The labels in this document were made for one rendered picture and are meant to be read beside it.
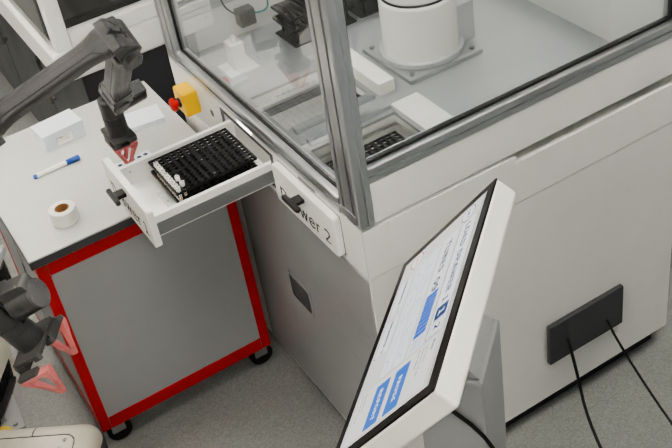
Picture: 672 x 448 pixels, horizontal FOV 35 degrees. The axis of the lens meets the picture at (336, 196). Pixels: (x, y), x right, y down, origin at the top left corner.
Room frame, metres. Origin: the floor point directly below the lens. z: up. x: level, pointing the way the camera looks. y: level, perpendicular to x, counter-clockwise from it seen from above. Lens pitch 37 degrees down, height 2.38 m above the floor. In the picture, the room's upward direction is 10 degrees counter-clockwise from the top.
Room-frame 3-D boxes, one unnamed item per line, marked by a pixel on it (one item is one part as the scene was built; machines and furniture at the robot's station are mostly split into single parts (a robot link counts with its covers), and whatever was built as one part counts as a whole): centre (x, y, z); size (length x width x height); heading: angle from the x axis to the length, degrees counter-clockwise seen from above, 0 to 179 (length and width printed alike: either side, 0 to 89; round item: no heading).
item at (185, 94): (2.54, 0.36, 0.88); 0.07 x 0.05 x 0.07; 25
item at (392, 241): (2.42, -0.25, 0.87); 1.02 x 0.95 x 0.14; 25
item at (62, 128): (2.64, 0.76, 0.79); 0.13 x 0.09 x 0.05; 121
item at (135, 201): (2.11, 0.50, 0.87); 0.29 x 0.02 x 0.11; 25
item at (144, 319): (2.49, 0.65, 0.38); 0.62 x 0.58 x 0.76; 25
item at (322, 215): (1.97, 0.07, 0.87); 0.29 x 0.02 x 0.11; 25
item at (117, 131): (2.38, 0.54, 0.93); 0.10 x 0.07 x 0.07; 27
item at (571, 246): (2.41, -0.25, 0.40); 1.03 x 0.95 x 0.80; 25
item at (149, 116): (2.66, 0.52, 0.77); 0.13 x 0.09 x 0.02; 107
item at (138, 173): (2.20, 0.31, 0.86); 0.40 x 0.26 x 0.06; 115
